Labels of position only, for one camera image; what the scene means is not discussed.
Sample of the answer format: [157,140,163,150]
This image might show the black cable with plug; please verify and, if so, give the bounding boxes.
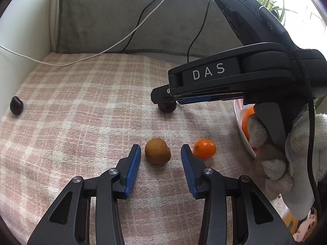
[186,0,212,63]

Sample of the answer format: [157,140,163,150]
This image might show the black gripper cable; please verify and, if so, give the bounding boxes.
[292,50,327,238]

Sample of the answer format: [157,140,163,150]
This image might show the white cable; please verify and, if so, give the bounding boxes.
[0,0,177,65]

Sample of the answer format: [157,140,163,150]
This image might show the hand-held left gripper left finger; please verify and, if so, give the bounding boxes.
[27,144,142,245]

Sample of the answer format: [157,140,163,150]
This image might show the pink plaid blanket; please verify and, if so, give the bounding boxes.
[0,52,289,245]

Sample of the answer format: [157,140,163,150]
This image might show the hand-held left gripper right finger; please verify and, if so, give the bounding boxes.
[180,144,297,245]

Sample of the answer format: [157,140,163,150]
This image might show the grey cushion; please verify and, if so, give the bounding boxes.
[56,0,243,59]

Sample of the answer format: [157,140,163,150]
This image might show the green houseplant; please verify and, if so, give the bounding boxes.
[252,0,289,26]

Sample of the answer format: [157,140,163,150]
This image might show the white bowl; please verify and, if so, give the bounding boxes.
[234,98,258,159]

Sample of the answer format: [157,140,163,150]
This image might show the long black cable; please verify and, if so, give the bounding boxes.
[124,0,184,54]

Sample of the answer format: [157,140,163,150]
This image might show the window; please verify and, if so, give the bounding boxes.
[179,0,327,46]

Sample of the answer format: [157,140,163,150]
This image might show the person's right hand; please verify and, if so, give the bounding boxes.
[246,105,327,220]

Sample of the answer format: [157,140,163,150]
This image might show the small orange kumquat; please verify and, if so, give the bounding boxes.
[193,139,217,160]

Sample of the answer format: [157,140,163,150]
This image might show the dark brown chestnut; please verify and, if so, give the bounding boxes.
[158,101,177,113]
[10,96,24,115]

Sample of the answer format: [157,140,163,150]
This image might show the small brown round fruit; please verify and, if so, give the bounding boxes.
[144,138,171,165]

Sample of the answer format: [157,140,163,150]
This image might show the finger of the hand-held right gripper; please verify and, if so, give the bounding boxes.
[151,85,244,105]
[177,93,244,105]

